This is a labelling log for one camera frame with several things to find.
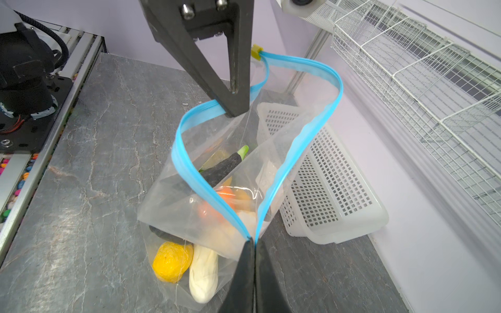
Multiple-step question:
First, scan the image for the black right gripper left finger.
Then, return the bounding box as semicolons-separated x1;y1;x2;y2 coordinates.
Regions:
219;239;255;313

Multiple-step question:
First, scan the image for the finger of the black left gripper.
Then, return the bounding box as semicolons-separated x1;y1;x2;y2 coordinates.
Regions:
140;0;254;117

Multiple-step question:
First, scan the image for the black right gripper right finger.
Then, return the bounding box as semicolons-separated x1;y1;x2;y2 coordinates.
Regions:
255;241;292;312

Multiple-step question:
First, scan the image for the yellow toy lemon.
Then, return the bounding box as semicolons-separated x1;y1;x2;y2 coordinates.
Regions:
152;241;194;284

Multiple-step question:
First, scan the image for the orange toy fruit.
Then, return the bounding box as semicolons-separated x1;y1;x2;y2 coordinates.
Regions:
197;186;237;222

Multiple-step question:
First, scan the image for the clear zip top bag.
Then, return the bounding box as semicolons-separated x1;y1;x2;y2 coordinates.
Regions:
138;50;343;311

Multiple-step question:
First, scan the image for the beige toy garlic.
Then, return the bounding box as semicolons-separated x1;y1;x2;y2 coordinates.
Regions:
206;211;257;260

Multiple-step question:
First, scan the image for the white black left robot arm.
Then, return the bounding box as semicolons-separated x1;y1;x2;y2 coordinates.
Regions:
1;1;254;117

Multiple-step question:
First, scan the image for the white perforated plastic basket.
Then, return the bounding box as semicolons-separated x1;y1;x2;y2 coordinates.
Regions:
268;125;389;245

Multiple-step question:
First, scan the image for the aluminium front rail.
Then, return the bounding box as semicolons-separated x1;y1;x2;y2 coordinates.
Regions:
1;23;106;259

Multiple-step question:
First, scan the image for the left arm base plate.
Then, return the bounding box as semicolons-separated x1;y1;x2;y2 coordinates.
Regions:
1;76;73;153

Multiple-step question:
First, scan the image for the white wire wall shelf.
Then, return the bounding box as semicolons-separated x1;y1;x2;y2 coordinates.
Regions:
306;1;500;224

